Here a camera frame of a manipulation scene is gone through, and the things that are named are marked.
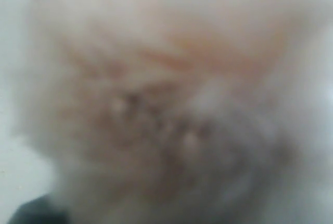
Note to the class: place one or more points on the beige teddy bear striped sweater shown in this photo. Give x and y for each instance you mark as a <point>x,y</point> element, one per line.
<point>180,111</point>

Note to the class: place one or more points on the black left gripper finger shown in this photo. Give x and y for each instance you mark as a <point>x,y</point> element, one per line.
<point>38,211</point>

